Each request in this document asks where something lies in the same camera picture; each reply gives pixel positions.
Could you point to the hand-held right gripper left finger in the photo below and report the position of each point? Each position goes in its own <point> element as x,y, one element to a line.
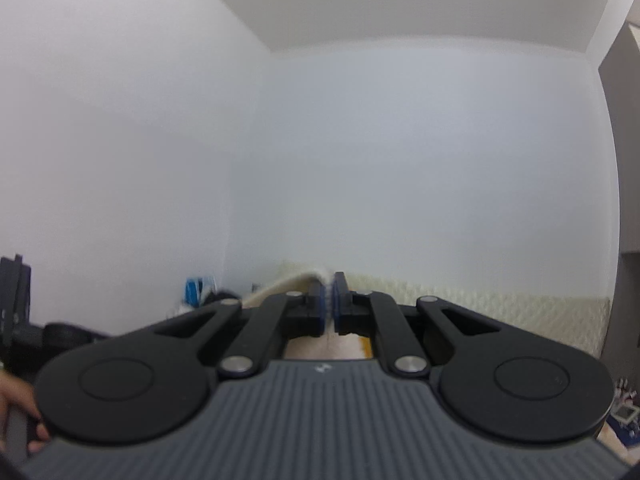
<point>320,310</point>

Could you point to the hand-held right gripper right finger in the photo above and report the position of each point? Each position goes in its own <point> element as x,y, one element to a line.
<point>338,310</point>

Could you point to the cream knitted sweater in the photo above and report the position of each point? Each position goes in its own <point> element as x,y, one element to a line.
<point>285,285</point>

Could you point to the person's left hand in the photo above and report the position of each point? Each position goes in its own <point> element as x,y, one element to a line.
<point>15,392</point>

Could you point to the yellow crown pillow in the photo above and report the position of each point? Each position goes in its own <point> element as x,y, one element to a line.
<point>366,349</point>

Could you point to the cream quilted headboard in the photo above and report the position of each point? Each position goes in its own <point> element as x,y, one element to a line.
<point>500,310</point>

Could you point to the row of cosmetic bottles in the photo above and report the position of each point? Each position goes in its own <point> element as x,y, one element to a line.
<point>625,390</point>

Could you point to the white framed tablet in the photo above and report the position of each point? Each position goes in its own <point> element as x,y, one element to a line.
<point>632,413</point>

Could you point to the grey wardrobe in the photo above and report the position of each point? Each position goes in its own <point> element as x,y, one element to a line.
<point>627,160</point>

